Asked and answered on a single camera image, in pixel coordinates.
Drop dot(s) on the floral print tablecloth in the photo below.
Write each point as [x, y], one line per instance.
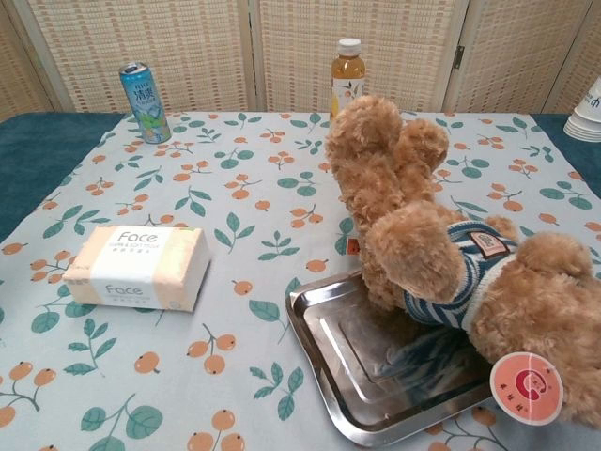
[263, 188]

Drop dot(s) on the brown plush teddy bear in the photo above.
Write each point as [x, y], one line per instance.
[399, 188]

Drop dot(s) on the rectangular stainless steel tray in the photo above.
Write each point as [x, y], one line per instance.
[347, 366]

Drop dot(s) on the amber tea bottle white cap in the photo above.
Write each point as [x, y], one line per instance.
[348, 75]

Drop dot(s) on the blue drink can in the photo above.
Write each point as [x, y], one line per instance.
[145, 108]

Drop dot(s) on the beige woven folding screen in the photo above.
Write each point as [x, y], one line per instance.
[188, 47]

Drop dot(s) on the round pink hang tag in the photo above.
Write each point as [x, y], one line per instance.
[526, 387]

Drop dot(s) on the stack of white paper cups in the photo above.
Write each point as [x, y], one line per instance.
[587, 117]

